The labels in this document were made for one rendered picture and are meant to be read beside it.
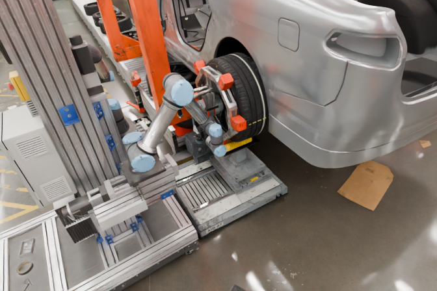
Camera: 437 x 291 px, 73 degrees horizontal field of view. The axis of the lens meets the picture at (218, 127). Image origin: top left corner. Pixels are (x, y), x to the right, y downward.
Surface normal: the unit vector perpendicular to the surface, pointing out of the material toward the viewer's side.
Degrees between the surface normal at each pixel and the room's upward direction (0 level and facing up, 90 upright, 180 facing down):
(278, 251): 0
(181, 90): 84
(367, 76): 92
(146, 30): 90
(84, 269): 0
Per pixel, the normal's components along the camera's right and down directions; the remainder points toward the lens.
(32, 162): 0.52, 0.44
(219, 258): -0.09, -0.82
